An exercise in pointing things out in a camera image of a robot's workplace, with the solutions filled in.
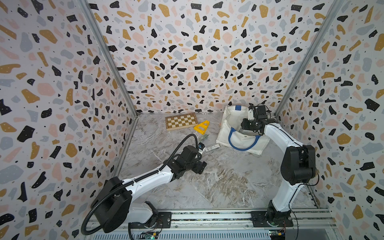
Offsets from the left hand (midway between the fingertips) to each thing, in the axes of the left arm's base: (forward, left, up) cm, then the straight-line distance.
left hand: (203, 160), depth 84 cm
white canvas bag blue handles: (+13, -17, +5) cm, 22 cm away
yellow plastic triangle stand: (+36, -3, -10) cm, 37 cm away
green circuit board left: (-33, +27, -11) cm, 44 cm away
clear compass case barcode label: (+15, -9, -9) cm, 19 cm away
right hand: (+23, -27, +4) cm, 36 cm away
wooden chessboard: (+37, +16, -8) cm, 41 cm away
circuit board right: (-34, -35, -12) cm, 50 cm away
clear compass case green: (+23, -1, -10) cm, 25 cm away
